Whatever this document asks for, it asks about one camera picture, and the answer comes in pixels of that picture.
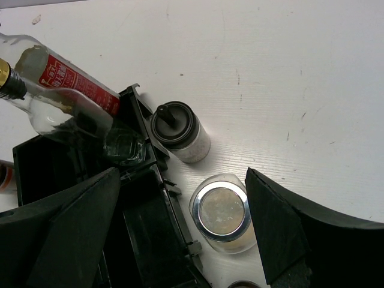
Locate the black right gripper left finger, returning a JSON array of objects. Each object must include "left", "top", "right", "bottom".
[{"left": 1, "top": 168, "right": 120, "bottom": 287}]

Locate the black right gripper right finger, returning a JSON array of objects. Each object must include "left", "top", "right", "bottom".
[{"left": 245, "top": 168, "right": 383, "bottom": 287}]

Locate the small jar white lid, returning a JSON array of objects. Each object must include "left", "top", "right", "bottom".
[{"left": 0, "top": 160, "right": 17, "bottom": 193}]

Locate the clear bottle gold pourer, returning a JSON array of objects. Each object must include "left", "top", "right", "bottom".
[{"left": 1, "top": 60, "right": 146, "bottom": 166}]

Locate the tall bottle black cap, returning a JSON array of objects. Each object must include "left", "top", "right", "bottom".
[{"left": 1, "top": 34, "right": 120, "bottom": 116}]

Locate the black four-compartment tray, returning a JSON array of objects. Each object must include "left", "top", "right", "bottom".
[{"left": 13, "top": 84, "right": 210, "bottom": 287}]

